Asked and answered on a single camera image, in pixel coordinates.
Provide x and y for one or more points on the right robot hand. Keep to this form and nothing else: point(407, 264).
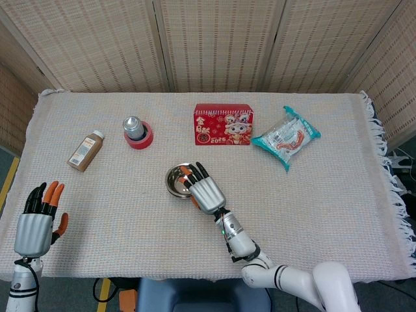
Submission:
point(208, 195)

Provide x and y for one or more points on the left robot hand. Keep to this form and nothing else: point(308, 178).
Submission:
point(32, 234)

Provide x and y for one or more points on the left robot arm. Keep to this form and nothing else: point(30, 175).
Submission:
point(22, 286)

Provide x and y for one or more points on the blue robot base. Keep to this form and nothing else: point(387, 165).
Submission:
point(201, 297)

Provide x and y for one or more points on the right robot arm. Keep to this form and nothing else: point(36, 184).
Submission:
point(240, 243)

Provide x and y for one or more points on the red lion dance box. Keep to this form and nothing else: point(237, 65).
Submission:
point(222, 128)

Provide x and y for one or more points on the white woven tablecloth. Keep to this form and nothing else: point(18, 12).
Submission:
point(130, 227)

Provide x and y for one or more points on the red tape roll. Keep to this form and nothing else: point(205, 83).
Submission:
point(139, 143)

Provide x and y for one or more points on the teal clear snack packet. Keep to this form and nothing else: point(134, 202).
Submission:
point(286, 138)

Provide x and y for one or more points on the brown drink bottle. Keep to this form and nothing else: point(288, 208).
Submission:
point(85, 151)

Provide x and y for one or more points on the silver metal can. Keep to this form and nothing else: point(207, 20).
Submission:
point(133, 127)

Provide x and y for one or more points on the orange block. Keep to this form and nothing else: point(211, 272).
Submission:
point(127, 300)

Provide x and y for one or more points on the woven bamboo screen panel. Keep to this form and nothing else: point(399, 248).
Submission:
point(325, 42)
point(217, 42)
point(87, 45)
point(393, 81)
point(14, 107)

